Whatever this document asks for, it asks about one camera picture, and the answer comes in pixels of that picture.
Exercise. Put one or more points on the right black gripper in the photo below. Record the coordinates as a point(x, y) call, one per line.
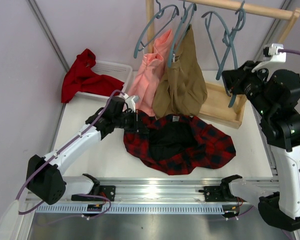
point(233, 81)

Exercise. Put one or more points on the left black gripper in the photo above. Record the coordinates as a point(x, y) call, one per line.
point(136, 121)

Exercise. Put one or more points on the red navy plaid skirt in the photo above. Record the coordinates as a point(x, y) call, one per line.
point(177, 144)

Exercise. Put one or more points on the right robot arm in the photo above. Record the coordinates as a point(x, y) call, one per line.
point(274, 97)

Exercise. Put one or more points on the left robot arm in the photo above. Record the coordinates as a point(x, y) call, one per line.
point(45, 175)

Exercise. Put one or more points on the pink skirt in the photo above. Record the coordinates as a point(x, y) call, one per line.
point(150, 72)

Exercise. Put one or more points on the tan skirt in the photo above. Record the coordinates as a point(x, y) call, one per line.
point(182, 88)

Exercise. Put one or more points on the blue hanger holding tan skirt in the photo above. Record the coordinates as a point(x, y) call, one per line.
point(181, 31)

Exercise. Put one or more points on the wooden clothes rack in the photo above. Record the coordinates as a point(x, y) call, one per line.
point(263, 24)

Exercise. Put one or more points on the white plastic basket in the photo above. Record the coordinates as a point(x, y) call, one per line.
point(119, 71)

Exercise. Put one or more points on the red garment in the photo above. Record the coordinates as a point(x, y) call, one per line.
point(81, 78)

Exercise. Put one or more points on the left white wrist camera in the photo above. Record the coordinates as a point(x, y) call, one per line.
point(130, 101)

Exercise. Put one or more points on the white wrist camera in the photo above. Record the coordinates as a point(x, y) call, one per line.
point(272, 57)
point(130, 101)

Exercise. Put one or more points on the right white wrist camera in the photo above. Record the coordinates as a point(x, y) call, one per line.
point(272, 57)

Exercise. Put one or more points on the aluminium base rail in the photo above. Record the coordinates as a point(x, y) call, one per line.
point(150, 190)

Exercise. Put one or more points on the white slotted cable duct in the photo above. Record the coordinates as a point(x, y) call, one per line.
point(120, 208)

